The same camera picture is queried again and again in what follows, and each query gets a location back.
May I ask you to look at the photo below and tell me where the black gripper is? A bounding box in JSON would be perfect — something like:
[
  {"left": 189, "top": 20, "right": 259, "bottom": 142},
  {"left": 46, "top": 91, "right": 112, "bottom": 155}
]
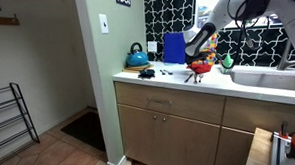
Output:
[{"left": 184, "top": 51, "right": 213, "bottom": 65}]

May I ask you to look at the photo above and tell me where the red knitted cloth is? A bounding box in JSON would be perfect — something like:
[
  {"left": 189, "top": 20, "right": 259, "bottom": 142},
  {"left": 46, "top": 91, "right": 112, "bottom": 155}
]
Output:
[{"left": 186, "top": 60, "right": 215, "bottom": 76}]

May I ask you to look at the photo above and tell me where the silver table knife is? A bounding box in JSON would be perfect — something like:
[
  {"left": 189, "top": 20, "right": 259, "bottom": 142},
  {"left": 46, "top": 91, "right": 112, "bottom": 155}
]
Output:
[{"left": 183, "top": 72, "right": 196, "bottom": 84}]

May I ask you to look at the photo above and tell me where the blue cutting board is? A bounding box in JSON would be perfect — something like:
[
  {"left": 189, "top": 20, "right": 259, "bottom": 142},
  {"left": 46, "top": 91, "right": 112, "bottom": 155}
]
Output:
[{"left": 161, "top": 31, "right": 189, "bottom": 66}]

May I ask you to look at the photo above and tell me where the metal sponge holder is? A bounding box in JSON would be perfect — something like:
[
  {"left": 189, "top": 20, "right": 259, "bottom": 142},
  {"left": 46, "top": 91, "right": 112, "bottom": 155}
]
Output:
[{"left": 219, "top": 65, "right": 234, "bottom": 75}]

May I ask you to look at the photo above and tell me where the green sponge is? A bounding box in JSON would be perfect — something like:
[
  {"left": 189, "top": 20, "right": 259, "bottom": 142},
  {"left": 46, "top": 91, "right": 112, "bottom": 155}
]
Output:
[{"left": 220, "top": 53, "right": 235, "bottom": 70}]

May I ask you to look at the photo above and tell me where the small dark dish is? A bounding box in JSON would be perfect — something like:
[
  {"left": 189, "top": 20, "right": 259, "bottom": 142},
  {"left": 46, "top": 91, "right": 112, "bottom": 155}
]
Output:
[{"left": 138, "top": 68, "right": 156, "bottom": 79}]

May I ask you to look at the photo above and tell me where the blue kettle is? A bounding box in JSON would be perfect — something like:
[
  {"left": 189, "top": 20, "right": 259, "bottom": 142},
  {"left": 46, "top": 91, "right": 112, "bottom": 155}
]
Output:
[{"left": 124, "top": 41, "right": 151, "bottom": 68}]

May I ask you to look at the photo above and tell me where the wooden trivet board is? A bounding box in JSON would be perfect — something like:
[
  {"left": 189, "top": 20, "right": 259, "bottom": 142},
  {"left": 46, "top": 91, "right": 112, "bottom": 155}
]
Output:
[{"left": 122, "top": 62, "right": 155, "bottom": 75}]

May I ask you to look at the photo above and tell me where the light wooden kitchen cabinet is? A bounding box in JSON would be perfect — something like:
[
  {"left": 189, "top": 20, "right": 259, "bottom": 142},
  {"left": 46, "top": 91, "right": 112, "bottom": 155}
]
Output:
[{"left": 113, "top": 73, "right": 295, "bottom": 165}]

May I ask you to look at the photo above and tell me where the chrome faucet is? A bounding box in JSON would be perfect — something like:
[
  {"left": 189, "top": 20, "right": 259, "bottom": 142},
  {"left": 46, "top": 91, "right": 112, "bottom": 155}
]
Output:
[{"left": 275, "top": 39, "right": 295, "bottom": 71}]

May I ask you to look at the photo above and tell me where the wooden butcher block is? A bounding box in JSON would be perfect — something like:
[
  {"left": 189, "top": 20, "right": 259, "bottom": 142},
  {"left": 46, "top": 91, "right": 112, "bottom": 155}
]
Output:
[{"left": 243, "top": 126, "right": 275, "bottom": 165}]

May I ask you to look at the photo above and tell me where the dark hallway doormat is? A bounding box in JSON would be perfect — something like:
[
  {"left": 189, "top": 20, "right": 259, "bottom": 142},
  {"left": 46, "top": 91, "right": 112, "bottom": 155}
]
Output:
[{"left": 59, "top": 109, "right": 106, "bottom": 154}]

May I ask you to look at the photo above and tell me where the white wall outlet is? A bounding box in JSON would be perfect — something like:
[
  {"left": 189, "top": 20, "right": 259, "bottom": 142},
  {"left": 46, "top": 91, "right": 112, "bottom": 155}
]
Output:
[{"left": 147, "top": 40, "right": 158, "bottom": 53}]

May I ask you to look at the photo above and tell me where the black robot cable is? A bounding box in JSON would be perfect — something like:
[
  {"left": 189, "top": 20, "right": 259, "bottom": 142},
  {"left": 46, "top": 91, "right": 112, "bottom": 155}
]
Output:
[{"left": 213, "top": 0, "right": 275, "bottom": 70}]

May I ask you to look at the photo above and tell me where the chrome drawer handle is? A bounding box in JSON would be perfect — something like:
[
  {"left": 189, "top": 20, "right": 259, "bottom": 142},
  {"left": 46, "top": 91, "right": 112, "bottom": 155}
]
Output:
[{"left": 147, "top": 95, "right": 174, "bottom": 107}]

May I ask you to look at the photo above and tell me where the white light switch plate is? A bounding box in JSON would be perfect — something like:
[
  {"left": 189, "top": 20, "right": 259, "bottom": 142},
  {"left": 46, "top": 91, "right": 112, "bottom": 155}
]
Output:
[{"left": 98, "top": 12, "right": 110, "bottom": 36}]

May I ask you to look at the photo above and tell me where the aluminium profile rail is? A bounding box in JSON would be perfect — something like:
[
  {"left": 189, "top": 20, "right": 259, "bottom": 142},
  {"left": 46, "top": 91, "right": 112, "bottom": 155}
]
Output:
[{"left": 269, "top": 129, "right": 294, "bottom": 165}]

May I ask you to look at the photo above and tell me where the black wire shoe rack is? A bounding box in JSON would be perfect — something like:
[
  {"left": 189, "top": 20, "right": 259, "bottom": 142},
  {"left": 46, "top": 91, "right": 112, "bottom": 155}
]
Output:
[{"left": 0, "top": 80, "right": 42, "bottom": 157}]

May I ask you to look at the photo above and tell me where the wooden coat hook rail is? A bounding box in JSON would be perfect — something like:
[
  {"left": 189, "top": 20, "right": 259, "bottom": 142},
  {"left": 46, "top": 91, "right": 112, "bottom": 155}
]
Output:
[{"left": 0, "top": 11, "right": 21, "bottom": 27}]

